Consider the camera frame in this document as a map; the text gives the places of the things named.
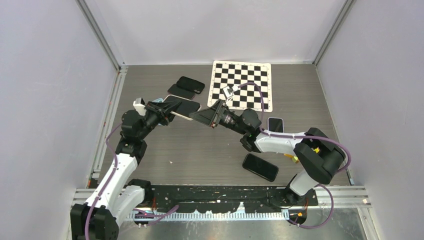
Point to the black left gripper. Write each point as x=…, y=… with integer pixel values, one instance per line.
x=167, y=107

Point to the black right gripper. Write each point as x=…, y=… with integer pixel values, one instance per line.
x=210, y=116

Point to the phone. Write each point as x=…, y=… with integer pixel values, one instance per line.
x=275, y=124
x=185, y=108
x=180, y=92
x=260, y=167
x=160, y=101

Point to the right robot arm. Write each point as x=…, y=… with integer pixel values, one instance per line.
x=321, y=157

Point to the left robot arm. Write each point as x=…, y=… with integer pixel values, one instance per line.
x=102, y=214

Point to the phone in lilac case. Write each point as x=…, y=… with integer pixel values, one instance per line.
x=275, y=124

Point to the phone in black case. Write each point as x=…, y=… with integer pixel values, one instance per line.
x=260, y=167

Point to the black white chessboard mat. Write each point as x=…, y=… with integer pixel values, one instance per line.
x=235, y=73

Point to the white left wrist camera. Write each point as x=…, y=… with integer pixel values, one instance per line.
x=139, y=106

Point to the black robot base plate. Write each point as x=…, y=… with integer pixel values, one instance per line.
x=220, y=199

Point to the aluminium front rail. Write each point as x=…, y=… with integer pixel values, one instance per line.
x=335, y=197

